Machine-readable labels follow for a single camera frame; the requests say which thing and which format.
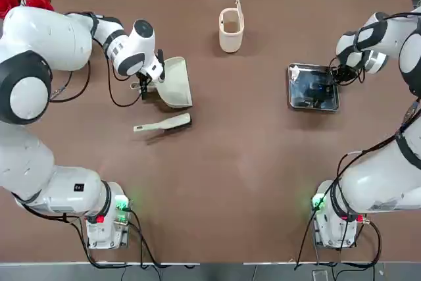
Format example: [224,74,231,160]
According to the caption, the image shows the black right base cables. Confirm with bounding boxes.
[294,178,382,270]

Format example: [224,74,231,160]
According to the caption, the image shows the cream hand brush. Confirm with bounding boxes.
[133,113,193,134]

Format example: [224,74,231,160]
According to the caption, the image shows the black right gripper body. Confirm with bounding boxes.
[338,65,358,84]

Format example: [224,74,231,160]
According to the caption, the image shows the cream plastic dustpan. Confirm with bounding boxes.
[130,57,193,109]

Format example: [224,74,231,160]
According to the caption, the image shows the rectangular metal tray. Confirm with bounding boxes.
[287,63,341,113]

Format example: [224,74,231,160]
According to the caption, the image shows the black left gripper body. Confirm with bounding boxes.
[137,70,153,89]

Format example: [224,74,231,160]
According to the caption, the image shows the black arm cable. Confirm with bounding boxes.
[335,96,421,183]
[105,50,146,107]

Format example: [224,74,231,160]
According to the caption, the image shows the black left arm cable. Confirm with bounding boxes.
[105,50,146,107]

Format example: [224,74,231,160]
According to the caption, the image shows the black left base cables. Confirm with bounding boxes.
[62,208,198,270]

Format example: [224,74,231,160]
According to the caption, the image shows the black base cables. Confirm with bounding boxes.
[62,208,198,270]
[294,178,382,270]

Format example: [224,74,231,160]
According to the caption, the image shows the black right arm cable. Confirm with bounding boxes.
[335,96,421,183]

